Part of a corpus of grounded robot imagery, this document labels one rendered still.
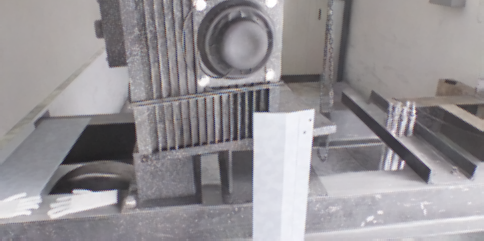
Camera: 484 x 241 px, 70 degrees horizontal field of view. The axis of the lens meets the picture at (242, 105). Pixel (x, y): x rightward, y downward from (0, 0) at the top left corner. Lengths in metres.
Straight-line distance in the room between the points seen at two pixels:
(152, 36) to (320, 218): 0.98
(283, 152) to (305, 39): 3.41
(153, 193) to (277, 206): 0.46
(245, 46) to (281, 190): 0.49
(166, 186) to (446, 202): 1.19
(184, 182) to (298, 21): 3.33
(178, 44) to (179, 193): 0.56
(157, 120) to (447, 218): 1.33
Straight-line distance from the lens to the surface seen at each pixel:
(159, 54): 1.07
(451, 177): 1.67
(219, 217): 1.44
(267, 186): 1.17
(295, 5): 4.33
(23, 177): 1.71
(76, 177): 1.70
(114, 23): 1.34
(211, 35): 1.04
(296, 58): 4.46
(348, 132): 2.32
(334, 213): 1.55
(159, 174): 1.30
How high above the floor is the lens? 1.48
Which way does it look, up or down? 22 degrees down
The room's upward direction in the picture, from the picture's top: straight up
